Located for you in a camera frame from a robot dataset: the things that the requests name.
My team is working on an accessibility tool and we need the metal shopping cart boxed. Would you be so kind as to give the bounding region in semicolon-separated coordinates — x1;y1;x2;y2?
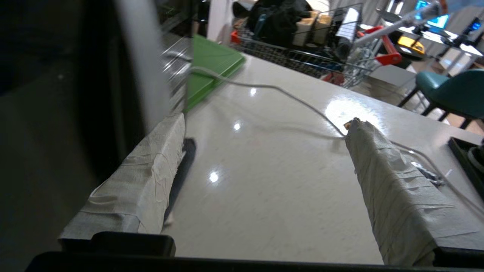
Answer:
230;3;375;88

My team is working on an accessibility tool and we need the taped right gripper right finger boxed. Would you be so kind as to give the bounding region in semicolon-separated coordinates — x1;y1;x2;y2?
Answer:
343;117;484;267

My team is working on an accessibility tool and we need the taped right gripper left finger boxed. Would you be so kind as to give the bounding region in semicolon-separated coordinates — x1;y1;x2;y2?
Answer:
58;112;187;257

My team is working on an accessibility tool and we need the teal chair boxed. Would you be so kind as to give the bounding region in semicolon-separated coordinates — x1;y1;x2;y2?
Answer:
397;69;484;130

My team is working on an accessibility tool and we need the yellow black tool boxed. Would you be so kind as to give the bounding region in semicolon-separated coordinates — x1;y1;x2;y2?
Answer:
397;36;426;54

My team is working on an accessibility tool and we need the white metal cart frame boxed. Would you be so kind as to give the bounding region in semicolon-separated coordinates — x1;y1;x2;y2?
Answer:
321;0;451;89

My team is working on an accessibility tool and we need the white power cable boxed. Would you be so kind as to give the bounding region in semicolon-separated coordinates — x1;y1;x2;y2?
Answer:
189;67;484;220

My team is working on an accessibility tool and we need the black bag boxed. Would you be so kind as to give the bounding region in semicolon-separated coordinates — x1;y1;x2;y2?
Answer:
246;0;314;48

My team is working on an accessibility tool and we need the black countertop hob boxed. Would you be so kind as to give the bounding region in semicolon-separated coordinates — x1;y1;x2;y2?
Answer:
448;136;484;190

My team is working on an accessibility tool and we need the green cutting board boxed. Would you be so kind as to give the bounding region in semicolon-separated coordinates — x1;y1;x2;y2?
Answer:
185;34;247;112

